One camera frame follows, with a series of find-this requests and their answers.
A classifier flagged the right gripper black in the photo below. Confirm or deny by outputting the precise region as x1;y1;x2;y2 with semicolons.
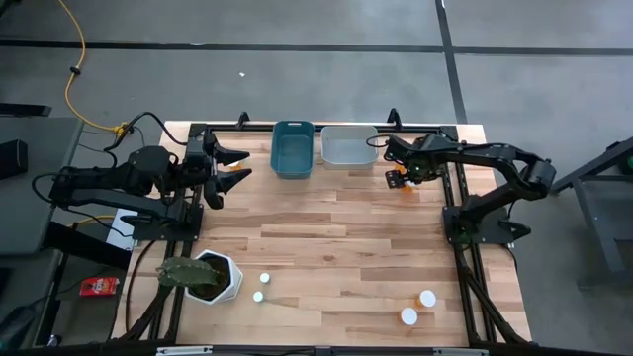
384;134;449;191

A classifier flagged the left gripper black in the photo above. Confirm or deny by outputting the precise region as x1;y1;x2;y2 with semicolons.
185;130;254;211

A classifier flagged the white plastic bin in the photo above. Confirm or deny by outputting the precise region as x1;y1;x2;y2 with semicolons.
319;125;380;172

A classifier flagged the teal plastic bin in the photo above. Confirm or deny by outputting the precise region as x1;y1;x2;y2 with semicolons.
269;120;316;180

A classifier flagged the white hexagonal plant pot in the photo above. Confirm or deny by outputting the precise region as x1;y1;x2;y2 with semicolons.
183;248;244;305

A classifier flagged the black floor beam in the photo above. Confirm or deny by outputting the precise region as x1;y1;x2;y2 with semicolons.
42;221;135;272

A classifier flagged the red packet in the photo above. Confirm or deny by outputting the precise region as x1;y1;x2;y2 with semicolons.
78;276;122;298

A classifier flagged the grey side table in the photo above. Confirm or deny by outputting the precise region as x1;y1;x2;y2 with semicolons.
0;116;84;256

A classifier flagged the black flat bar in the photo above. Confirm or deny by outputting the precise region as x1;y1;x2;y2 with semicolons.
0;102;53;119

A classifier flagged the black box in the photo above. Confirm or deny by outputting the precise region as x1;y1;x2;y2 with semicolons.
0;138;30;181

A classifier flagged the dark grey bag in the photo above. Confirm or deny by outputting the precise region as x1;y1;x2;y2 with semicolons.
0;305;37;350

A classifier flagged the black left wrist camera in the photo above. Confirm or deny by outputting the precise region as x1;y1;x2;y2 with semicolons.
186;139;207;172

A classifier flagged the black aluminium table frame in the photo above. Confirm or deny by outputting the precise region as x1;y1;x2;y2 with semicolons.
111;122;533;347

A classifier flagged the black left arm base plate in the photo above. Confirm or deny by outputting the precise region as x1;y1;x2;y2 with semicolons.
132;203;205;242

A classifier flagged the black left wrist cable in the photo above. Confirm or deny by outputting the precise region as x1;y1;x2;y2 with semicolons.
102;111;190;169

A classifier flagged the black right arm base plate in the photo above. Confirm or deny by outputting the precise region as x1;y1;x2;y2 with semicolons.
442;205;533;246

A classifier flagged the yellow extension cable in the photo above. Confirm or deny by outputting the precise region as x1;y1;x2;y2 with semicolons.
66;214;118;229
55;0;131;137

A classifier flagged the black curved cable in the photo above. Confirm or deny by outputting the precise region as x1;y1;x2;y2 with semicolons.
124;239;159;342

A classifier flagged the silver metal bracket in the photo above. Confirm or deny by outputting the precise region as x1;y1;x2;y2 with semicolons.
155;345;214;356
432;347;491;356

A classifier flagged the dark grey metal table frame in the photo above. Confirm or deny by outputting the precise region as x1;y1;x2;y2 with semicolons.
545;135;633;291

